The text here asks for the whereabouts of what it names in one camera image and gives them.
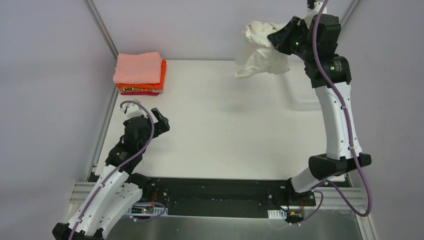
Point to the white cable duct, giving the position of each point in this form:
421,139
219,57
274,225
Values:
146,211
277,214

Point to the left white cable duct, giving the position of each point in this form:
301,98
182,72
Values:
146,211

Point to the pink folded t shirt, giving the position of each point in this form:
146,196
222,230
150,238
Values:
142,68

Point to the white plastic basket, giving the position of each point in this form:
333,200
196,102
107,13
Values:
301,93

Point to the cream white t shirt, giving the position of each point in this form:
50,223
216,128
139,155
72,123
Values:
258,54

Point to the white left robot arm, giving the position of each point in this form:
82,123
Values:
118,187

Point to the magenta folded t shirt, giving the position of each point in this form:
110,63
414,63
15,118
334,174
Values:
139,93

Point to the aluminium frame rail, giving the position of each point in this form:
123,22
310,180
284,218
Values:
357,197

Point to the brown patterned folded t shirt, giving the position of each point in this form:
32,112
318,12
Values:
138,90

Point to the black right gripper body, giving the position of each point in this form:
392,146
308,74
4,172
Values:
284,36

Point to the right white cable duct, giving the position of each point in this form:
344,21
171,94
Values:
277,214

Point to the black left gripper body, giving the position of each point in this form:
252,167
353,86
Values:
158,122

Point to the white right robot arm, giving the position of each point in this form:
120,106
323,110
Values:
330,76

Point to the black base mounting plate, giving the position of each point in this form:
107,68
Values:
228,198

